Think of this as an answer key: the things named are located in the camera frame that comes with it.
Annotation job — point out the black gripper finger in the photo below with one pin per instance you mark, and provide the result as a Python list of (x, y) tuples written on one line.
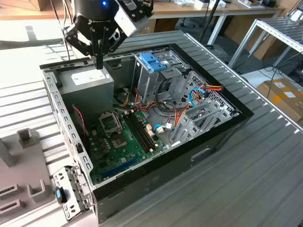
[(94, 47), (104, 42)]

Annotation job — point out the metal disk bay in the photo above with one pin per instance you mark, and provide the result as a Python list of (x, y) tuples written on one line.
[(187, 124)]

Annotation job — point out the grey power supply unit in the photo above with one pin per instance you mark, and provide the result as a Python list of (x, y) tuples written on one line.
[(87, 94)]

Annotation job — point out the blue plastic drive latch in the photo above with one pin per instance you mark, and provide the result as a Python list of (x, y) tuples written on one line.
[(151, 62)]

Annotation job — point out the metal drive cage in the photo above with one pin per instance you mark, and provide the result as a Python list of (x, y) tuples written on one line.
[(146, 82)]

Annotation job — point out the cardboard box under desk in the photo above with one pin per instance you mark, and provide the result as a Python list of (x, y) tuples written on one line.
[(165, 24)]

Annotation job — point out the long wooden desk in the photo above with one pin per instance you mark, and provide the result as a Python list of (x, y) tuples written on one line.
[(189, 10)]

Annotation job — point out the black RAM slot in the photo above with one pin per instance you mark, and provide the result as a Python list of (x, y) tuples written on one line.
[(145, 130), (142, 131), (136, 134), (139, 133)]

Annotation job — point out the CPU socket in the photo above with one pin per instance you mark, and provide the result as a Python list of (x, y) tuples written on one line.
[(119, 142)]

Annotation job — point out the black tripod stand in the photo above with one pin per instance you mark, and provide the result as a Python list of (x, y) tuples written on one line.
[(209, 21)]

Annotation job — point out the green motherboard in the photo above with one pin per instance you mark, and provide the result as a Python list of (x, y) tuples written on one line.
[(118, 157)]

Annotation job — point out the blue expansion slot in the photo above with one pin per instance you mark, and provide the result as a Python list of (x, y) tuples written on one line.
[(120, 166)]

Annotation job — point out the large brown cardboard boxes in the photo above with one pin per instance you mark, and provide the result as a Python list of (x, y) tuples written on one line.
[(236, 30)]

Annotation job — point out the grey parts rack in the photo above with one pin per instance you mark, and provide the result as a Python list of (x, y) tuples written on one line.
[(23, 165)]

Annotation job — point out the black open PC case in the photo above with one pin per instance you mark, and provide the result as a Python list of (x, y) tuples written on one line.
[(165, 179)]

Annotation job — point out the cardboard box with labels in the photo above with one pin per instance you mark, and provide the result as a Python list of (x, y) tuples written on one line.
[(279, 99)]

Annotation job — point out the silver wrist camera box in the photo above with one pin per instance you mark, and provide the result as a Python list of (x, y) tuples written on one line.
[(126, 21)]

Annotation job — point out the hinged metal slot bracket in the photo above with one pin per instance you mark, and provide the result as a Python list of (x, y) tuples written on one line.
[(80, 182)]

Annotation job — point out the metal slat shelf frame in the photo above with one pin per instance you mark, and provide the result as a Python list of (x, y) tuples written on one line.
[(279, 26)]

